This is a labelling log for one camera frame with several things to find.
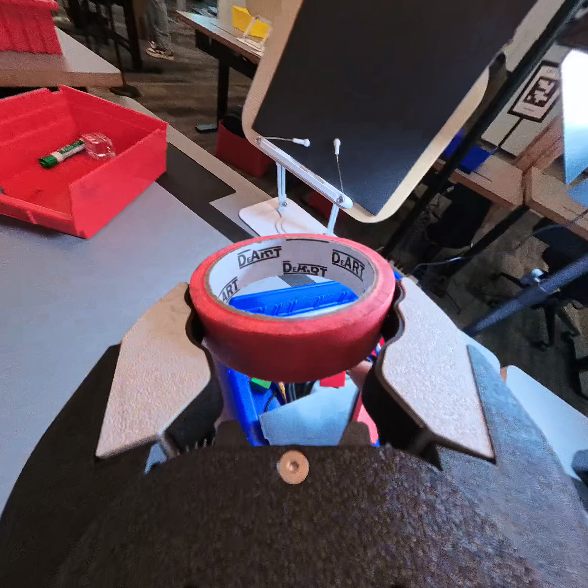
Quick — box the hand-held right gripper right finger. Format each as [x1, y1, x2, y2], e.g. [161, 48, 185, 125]
[362, 277, 497, 468]

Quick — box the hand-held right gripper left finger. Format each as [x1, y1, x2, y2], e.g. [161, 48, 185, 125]
[95, 281, 217, 460]

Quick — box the red masking tape roll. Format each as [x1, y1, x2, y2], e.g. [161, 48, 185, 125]
[189, 234, 397, 383]

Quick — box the blue storage bin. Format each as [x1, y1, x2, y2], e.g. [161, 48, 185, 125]
[216, 271, 401, 448]
[443, 131, 495, 174]

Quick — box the red storage bin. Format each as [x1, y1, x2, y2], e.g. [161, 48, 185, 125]
[0, 85, 168, 239]
[0, 0, 62, 56]

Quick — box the yellow object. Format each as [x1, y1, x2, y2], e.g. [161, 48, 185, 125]
[231, 6, 273, 40]

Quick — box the black light stand pole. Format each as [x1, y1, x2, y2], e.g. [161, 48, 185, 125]
[380, 0, 588, 338]

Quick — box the small clear plastic box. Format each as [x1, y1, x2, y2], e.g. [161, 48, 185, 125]
[79, 132, 116, 161]

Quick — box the red floor basket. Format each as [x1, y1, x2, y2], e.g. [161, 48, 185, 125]
[215, 122, 275, 178]

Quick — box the green marker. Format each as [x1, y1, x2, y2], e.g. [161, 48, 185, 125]
[38, 140, 88, 169]

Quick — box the studio softbox light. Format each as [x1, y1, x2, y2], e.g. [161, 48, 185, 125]
[560, 48, 588, 209]

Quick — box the black board book stand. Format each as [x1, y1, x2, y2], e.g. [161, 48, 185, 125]
[239, 0, 568, 240]
[236, 0, 277, 52]

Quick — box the black white marker sign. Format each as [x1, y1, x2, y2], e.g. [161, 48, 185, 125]
[507, 62, 564, 123]

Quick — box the grey side table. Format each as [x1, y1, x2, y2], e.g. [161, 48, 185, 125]
[0, 28, 125, 89]

